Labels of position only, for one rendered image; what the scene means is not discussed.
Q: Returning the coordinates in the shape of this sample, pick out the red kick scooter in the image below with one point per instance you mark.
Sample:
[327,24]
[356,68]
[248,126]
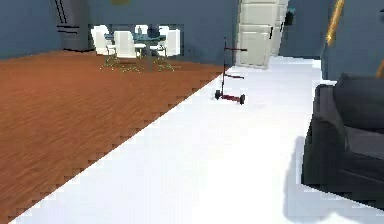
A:
[230,96]

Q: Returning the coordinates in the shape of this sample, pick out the white chair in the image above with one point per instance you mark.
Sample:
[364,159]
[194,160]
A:
[101,40]
[172,41]
[124,45]
[141,29]

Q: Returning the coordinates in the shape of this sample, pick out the dark round dining table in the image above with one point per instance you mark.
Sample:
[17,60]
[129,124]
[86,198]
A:
[150,38]

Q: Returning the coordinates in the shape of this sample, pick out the white panelled room door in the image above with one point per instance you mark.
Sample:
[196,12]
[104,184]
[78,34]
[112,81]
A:
[256,31]

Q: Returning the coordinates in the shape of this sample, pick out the grey fridge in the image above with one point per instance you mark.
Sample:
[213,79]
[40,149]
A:
[74,23]

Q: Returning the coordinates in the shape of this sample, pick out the dark grey sofa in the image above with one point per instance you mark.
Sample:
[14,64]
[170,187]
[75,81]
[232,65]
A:
[346,140]

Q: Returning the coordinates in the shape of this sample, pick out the golden floor lamp pole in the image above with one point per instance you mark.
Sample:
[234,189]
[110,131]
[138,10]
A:
[334,20]

